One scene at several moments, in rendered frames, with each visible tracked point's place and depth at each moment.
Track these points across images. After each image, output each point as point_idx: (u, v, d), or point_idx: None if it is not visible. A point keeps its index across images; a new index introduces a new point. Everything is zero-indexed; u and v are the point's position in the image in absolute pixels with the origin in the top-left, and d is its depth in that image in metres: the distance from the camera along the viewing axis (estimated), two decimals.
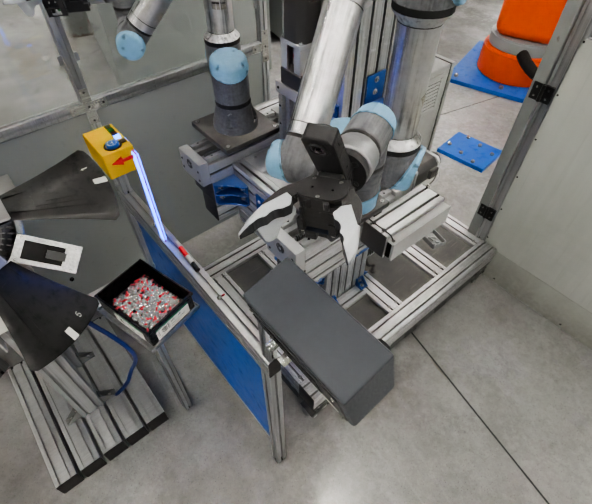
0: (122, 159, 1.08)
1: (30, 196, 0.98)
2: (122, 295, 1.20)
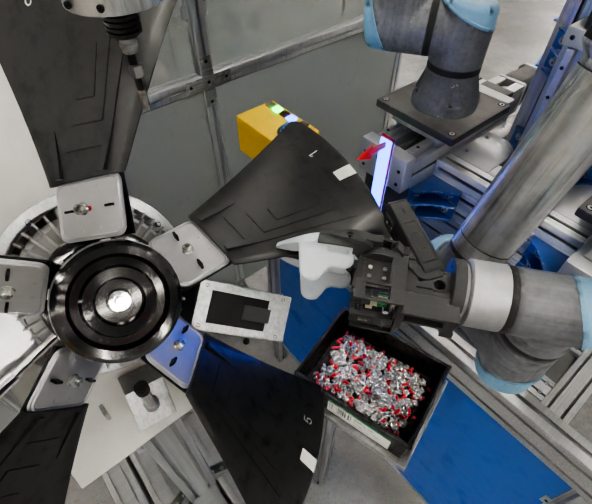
0: (372, 150, 0.63)
1: (248, 213, 0.53)
2: (331, 368, 0.76)
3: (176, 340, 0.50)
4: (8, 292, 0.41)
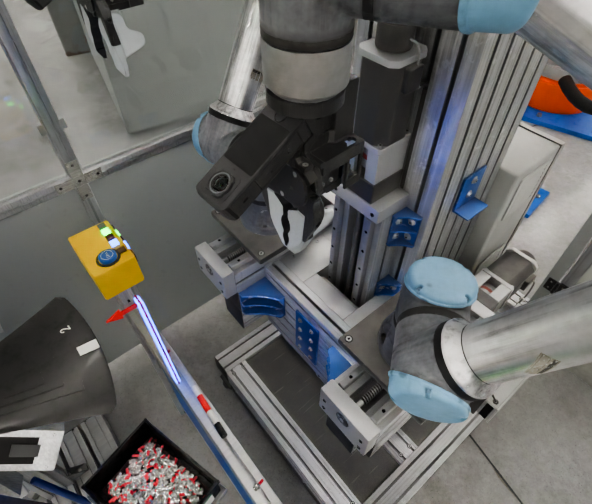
0: (120, 313, 0.74)
1: None
2: (121, 479, 0.87)
3: None
4: None
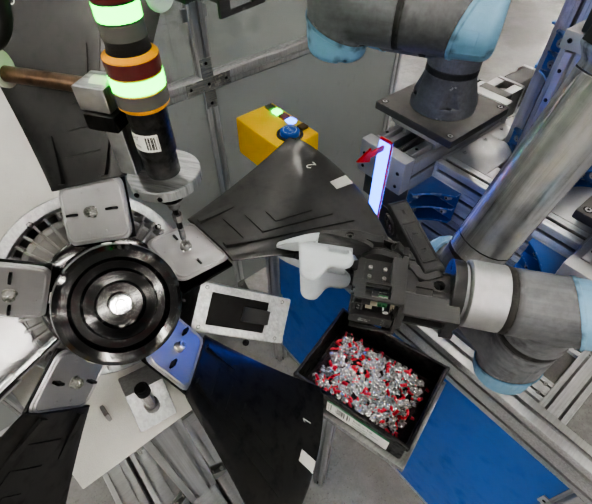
0: (370, 153, 0.64)
1: (233, 387, 0.53)
2: (330, 369, 0.76)
3: (79, 377, 0.45)
4: (92, 213, 0.45)
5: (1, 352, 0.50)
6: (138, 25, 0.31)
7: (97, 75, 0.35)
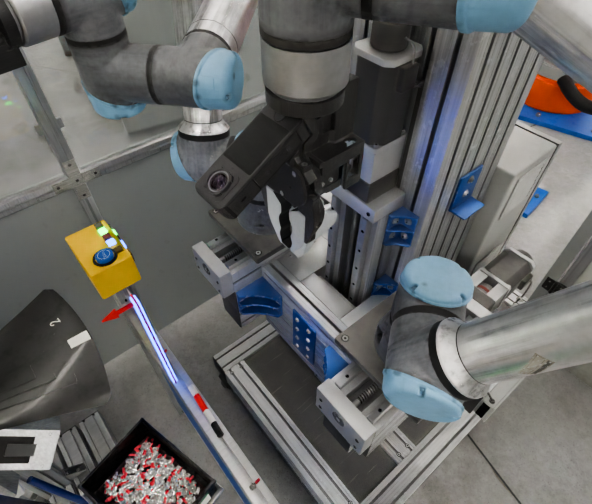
0: (116, 312, 0.74)
1: None
2: (117, 478, 0.87)
3: None
4: None
5: None
6: None
7: None
